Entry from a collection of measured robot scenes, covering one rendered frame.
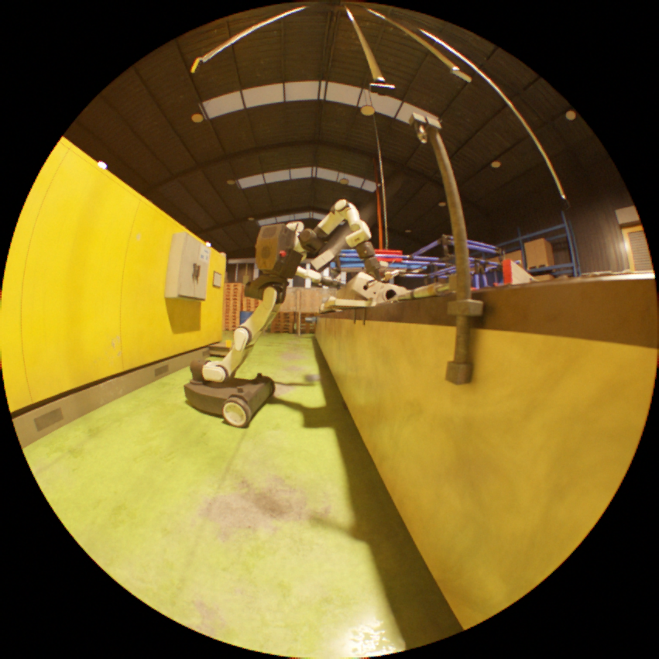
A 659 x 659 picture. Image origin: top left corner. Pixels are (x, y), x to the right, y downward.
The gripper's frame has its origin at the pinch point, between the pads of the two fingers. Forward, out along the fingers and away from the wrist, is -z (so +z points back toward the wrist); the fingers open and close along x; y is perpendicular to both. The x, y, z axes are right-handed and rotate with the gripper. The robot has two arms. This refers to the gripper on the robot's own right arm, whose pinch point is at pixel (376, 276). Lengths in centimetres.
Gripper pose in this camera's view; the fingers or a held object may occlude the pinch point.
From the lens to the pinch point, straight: 106.9
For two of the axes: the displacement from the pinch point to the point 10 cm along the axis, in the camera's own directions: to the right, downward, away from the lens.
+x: -1.1, -0.6, 9.9
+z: -3.9, -9.1, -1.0
